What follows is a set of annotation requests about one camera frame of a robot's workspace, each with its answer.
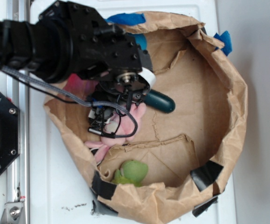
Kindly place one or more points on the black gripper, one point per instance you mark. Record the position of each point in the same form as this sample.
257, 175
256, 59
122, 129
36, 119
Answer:
85, 44

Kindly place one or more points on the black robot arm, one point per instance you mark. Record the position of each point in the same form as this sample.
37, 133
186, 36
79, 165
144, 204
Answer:
25, 46

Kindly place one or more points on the dark green oblong toy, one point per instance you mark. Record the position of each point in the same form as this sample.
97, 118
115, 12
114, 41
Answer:
160, 101

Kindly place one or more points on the blue textured ball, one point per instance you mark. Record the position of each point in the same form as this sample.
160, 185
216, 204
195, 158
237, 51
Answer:
141, 41

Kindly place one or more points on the pink plush bunny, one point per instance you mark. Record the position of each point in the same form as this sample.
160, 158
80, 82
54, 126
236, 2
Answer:
119, 126

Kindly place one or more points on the brown paper bag bin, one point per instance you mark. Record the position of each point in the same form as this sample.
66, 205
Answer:
190, 152

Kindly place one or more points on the green plush frog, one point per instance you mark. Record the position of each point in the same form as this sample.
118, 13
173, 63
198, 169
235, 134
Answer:
131, 172

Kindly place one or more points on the aluminium extrusion rail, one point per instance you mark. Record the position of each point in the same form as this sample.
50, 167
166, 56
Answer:
18, 171

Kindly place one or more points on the metal corner bracket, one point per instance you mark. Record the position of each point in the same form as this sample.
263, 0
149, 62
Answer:
13, 213

